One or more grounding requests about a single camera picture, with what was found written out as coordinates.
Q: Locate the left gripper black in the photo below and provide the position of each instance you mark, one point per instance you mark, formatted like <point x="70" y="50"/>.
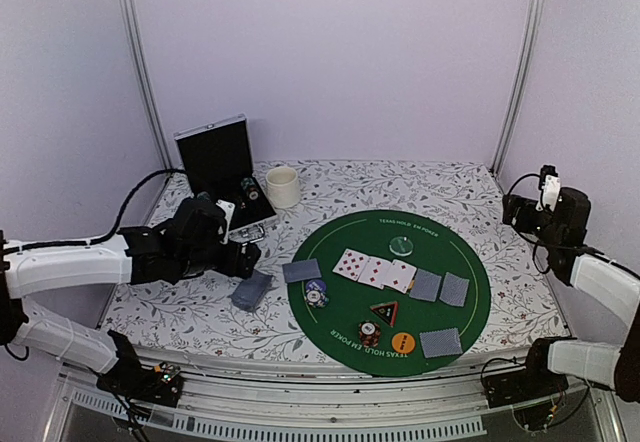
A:
<point x="231" y="265"/>

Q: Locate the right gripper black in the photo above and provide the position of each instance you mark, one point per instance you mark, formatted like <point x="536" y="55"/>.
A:
<point x="521" y="225"/>

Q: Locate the blue playing card deck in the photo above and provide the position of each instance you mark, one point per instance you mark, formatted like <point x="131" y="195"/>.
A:
<point x="249" y="292"/>

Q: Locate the dealt playing card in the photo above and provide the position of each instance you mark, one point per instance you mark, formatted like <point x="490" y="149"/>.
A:
<point x="445" y="342"/>
<point x="301" y="270"/>

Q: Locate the purple small blind button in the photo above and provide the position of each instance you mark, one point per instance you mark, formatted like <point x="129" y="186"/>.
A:
<point x="316" y="285"/>

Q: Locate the small poker chip stack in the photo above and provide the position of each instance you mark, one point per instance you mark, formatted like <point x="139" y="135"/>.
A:
<point x="316" y="298"/>

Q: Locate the community card face-down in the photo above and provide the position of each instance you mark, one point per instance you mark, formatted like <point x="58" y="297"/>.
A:
<point x="454" y="290"/>
<point x="426" y="286"/>

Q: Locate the aluminium poker chip case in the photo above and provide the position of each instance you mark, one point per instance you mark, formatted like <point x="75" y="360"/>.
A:
<point x="216" y="157"/>

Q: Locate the face-up red card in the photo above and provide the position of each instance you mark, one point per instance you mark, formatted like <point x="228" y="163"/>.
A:
<point x="351" y="264"/>
<point x="374" y="272"/>
<point x="399" y="275"/>

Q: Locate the clear dealer button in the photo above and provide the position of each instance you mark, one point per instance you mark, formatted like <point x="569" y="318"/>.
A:
<point x="401" y="246"/>

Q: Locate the black triangular button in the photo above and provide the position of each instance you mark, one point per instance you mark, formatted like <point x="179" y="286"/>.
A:
<point x="387" y="312"/>

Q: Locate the orange big blind button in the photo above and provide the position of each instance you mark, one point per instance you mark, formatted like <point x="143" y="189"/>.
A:
<point x="403" y="343"/>

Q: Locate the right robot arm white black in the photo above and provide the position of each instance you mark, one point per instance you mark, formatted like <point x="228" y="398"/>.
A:
<point x="561" y="230"/>

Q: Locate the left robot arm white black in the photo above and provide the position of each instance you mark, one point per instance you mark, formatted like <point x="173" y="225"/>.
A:
<point x="191" y="242"/>

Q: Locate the poker chip row right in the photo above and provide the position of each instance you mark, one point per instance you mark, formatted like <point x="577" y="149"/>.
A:
<point x="250" y="188"/>

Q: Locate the white ceramic cup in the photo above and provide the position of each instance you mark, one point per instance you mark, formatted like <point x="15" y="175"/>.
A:
<point x="283" y="187"/>

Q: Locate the green round poker mat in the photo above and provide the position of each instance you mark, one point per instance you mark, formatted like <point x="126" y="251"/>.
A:
<point x="437" y="249"/>

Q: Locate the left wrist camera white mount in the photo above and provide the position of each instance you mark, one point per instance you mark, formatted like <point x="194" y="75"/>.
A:
<point x="228" y="209"/>

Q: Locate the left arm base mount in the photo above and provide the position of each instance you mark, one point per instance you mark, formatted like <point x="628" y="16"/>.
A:
<point x="160" y="385"/>

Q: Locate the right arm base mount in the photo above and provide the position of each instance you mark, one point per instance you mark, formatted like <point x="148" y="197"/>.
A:
<point x="521" y="385"/>

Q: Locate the right aluminium frame post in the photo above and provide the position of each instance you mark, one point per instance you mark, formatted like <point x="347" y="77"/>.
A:
<point x="534" y="15"/>

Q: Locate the aluminium frame post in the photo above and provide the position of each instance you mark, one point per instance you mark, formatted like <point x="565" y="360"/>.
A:
<point x="133" y="34"/>
<point x="534" y="15"/>

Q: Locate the left aluminium frame post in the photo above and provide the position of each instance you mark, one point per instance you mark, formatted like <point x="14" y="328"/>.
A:
<point x="133" y="34"/>

